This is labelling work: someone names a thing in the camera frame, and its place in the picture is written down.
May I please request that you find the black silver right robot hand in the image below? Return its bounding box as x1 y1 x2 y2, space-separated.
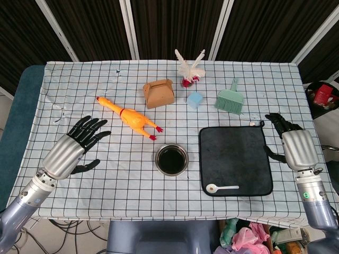
263 113 320 171

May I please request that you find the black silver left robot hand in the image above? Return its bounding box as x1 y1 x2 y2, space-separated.
42 115 112 180

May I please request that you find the white plastic spoon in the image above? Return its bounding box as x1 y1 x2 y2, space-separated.
206 183 240 193

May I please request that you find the dark grey square mat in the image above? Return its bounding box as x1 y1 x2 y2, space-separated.
199 120 274 197

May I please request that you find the green hand brush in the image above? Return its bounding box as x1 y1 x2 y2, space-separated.
214 78 244 116

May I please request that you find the steel bowl with dark liquid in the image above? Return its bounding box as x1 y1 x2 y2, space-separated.
155 143 189 176

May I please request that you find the black trash bin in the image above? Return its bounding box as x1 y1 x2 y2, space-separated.
304 81 339 120

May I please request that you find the white black-grid tablecloth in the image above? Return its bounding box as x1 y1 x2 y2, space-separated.
7 60 328 230

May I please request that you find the red carton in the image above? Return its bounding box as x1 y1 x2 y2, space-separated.
314 84 335 105

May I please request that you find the yellow rubber chicken toy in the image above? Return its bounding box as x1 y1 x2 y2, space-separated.
95 96 164 141

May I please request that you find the pink plastic bag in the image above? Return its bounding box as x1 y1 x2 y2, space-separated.
231 222 271 254

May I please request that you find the green plastic bag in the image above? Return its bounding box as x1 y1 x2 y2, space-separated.
219 218 240 246

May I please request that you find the brown cardboard gable box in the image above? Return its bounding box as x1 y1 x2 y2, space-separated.
143 79 175 110

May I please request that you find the light blue foam cube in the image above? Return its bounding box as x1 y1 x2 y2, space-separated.
186 92 204 110

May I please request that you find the grey robot torso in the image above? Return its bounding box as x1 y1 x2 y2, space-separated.
106 220 220 254

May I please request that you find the white feather red shuttlecock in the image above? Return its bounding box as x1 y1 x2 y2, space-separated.
174 49 206 88

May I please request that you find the black floor cable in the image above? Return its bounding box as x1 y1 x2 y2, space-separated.
26 219 108 254

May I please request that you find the white partition post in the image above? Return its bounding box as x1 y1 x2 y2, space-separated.
41 0 79 62
208 0 235 60
292 10 339 64
119 0 140 60

